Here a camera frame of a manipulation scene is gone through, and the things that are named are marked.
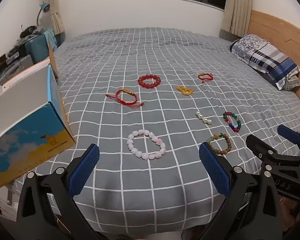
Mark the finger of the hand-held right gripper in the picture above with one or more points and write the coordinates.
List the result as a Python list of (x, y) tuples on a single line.
[(288, 131), (262, 147)]

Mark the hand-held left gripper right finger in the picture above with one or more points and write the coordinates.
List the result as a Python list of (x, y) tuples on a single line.
[(215, 170)]

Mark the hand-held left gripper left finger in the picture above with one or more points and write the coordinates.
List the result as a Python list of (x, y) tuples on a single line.
[(83, 170)]

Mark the blue and yellow cardboard box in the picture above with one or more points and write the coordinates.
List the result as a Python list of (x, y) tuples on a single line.
[(35, 140)]

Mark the grey checked pillow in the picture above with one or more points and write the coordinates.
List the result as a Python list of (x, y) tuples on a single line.
[(293, 82)]

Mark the blue patterned pillow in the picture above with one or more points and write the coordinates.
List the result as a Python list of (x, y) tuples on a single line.
[(265, 55)]

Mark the wooden headboard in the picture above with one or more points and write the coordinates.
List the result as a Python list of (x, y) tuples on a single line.
[(277, 25)]

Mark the grey suitcase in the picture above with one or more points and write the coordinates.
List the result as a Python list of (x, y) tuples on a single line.
[(12, 66)]

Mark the teal suitcase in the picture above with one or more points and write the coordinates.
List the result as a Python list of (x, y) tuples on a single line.
[(36, 47)]

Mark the grey checked bed sheet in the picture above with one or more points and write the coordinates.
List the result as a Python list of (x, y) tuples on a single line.
[(150, 55)]

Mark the teal cloth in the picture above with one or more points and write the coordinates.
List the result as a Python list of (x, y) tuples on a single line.
[(51, 36)]

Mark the beige curtain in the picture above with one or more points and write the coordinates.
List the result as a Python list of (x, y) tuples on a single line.
[(55, 5), (237, 2)]

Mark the blue desk lamp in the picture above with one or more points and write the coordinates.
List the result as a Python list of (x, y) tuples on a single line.
[(43, 7)]

